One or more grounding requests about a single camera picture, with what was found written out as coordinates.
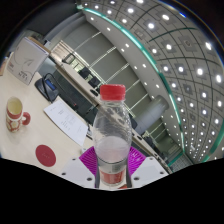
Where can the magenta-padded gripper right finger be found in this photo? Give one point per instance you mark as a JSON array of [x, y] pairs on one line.
[[148, 170]]

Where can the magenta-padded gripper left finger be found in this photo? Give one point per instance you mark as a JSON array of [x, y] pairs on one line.
[[76, 171]]

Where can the clear red-capped water bottle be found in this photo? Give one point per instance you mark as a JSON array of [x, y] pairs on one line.
[[111, 133]]

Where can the flat round red coaster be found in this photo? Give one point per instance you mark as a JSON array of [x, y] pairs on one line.
[[45, 155]]

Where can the white printed paper sheet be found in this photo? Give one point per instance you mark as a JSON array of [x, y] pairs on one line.
[[66, 121]]

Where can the red and cream mug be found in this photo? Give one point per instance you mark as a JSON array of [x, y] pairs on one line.
[[14, 118]]

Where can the white copy paper box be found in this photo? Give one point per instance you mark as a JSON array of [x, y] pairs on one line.
[[28, 61]]

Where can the round ceiling lights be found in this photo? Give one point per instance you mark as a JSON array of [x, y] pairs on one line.
[[151, 25]]

